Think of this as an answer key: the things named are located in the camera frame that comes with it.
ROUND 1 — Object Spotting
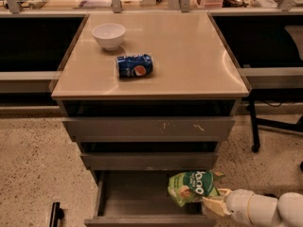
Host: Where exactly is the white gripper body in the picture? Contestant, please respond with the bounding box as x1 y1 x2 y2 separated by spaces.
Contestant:
226 189 254 226

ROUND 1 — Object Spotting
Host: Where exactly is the green rice chip bag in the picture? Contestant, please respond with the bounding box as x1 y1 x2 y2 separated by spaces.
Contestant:
168 170 224 207

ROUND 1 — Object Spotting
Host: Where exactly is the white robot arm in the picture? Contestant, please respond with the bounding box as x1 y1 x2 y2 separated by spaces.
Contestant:
203 188 303 227

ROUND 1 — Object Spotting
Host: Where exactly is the bottom grey drawer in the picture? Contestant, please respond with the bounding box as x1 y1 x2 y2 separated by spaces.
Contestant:
84 171 216 227

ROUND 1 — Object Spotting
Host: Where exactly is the grey drawer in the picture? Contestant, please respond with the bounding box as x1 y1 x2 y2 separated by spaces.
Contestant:
80 142 218 170
84 171 216 227
61 99 238 142

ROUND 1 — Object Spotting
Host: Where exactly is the grey drawer cabinet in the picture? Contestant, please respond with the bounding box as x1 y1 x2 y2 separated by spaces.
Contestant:
52 12 250 171

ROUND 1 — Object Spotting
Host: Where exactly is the middle grey drawer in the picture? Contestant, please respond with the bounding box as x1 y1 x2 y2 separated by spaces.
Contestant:
80 142 218 170

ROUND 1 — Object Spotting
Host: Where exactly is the top grey drawer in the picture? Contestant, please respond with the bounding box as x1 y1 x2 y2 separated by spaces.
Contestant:
61 99 238 142

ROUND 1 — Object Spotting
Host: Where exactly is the black chair leg with caster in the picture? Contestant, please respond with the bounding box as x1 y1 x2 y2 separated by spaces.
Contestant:
247 98 303 153

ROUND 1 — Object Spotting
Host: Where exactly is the blue pepsi can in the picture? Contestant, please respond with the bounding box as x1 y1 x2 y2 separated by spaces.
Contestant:
116 54 153 78

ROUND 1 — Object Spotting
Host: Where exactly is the black object on floor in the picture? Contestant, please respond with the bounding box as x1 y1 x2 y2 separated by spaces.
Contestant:
49 201 64 227

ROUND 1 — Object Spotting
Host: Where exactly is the white ceramic bowl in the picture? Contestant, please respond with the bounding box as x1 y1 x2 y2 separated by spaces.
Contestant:
92 24 126 50

